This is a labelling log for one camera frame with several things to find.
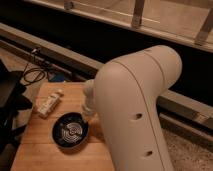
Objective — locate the black ceramic bowl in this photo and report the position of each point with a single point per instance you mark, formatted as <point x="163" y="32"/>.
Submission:
<point x="70" y="130"/>

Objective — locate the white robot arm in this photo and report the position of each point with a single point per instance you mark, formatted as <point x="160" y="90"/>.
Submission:
<point x="124" y="94"/>

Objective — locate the white plastic bottle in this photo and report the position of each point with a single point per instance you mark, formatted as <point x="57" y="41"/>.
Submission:
<point x="49" y="104"/>

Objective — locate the black chair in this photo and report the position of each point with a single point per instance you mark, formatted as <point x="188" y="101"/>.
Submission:
<point x="12" y="101"/>

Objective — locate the grey metal rail beam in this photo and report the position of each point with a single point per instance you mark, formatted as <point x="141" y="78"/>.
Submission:
<point x="190" y="99"/>

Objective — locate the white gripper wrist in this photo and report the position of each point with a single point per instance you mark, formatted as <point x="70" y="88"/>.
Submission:
<point x="88" y="104"/>

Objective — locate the blue object on floor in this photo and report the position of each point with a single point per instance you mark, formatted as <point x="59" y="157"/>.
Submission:
<point x="57" y="78"/>

